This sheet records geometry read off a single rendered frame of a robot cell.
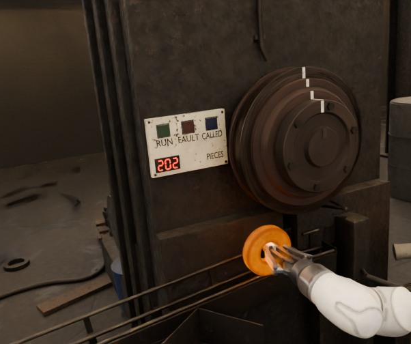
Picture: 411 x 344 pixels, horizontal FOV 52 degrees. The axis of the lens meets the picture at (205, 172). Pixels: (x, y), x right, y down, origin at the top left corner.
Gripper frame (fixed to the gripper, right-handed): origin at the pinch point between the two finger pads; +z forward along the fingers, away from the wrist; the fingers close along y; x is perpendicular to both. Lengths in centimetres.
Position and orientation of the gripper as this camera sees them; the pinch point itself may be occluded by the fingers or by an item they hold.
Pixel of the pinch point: (267, 245)
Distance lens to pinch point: 130.0
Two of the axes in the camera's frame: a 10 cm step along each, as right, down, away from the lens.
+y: 9.1, -1.8, 3.8
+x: -0.6, -9.5, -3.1
